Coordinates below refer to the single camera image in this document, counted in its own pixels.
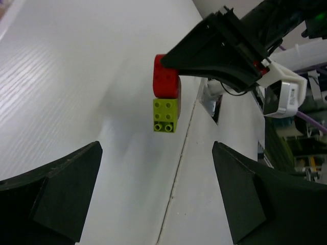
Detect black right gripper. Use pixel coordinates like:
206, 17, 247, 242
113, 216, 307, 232
160, 1, 314, 88

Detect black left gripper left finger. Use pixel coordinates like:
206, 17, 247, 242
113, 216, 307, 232
1, 141, 103, 244

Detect red curved lego brick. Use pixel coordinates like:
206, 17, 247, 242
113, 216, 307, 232
152, 54, 181, 114

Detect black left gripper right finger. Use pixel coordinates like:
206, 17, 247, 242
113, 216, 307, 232
212, 142, 326, 244

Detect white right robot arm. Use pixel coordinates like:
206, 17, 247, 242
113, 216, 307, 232
161, 1, 326, 92

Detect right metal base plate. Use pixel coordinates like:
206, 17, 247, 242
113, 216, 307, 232
197, 78, 223, 124

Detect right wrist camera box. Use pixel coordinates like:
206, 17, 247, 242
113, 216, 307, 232
257, 61, 307, 118

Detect lime green lego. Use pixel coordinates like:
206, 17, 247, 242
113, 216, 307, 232
153, 99, 179, 133

